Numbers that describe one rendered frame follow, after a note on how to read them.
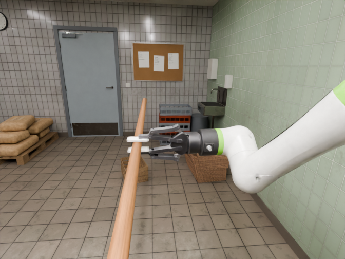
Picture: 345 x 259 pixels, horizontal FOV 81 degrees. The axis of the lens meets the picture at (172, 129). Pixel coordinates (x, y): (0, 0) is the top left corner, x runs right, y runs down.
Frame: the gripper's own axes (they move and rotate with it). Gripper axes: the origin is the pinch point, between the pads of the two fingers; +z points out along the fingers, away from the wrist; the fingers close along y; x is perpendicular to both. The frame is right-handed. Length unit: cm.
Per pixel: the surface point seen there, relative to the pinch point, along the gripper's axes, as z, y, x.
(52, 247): 81, 124, 75
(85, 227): 60, 125, 96
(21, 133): 200, 86, 259
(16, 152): 197, 106, 233
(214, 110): -106, 50, 247
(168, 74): -41, 1, 365
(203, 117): -105, 78, 305
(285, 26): -125, -56, 125
